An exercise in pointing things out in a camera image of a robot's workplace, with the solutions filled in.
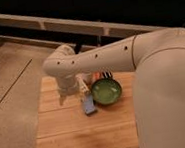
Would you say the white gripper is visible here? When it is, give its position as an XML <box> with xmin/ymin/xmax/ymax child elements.
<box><xmin>55</xmin><ymin>75</ymin><xmax>79</xmax><ymax>105</ymax></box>

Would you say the orange pepper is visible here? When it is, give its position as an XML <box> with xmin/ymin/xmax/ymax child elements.
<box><xmin>93</xmin><ymin>72</ymin><xmax>100</xmax><ymax>81</ymax></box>

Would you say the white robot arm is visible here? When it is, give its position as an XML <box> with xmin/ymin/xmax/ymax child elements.
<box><xmin>43</xmin><ymin>27</ymin><xmax>185</xmax><ymax>148</ymax></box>

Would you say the green ceramic bowl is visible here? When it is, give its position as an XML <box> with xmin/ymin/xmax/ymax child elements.
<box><xmin>91</xmin><ymin>78</ymin><xmax>122</xmax><ymax>105</ymax></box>

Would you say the white tube bottle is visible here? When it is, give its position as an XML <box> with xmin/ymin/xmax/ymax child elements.
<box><xmin>77</xmin><ymin>77</ymin><xmax>90</xmax><ymax>94</ymax></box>

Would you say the clear plastic cup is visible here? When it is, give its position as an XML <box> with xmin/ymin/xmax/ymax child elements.
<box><xmin>81</xmin><ymin>73</ymin><xmax>93</xmax><ymax>85</ymax></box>

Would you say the blue sponge block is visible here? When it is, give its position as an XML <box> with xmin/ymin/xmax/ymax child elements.
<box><xmin>82</xmin><ymin>94</ymin><xmax>96</xmax><ymax>114</ymax></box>

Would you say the black white striped object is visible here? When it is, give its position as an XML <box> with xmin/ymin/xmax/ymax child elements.
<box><xmin>102</xmin><ymin>71</ymin><xmax>113</xmax><ymax>79</ymax></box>

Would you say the wooden board table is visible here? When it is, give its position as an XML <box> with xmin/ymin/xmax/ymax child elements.
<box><xmin>36</xmin><ymin>72</ymin><xmax>139</xmax><ymax>148</ymax></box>

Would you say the black bracket on rail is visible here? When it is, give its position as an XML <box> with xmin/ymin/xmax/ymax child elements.
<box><xmin>74</xmin><ymin>44</ymin><xmax>82</xmax><ymax>54</ymax></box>

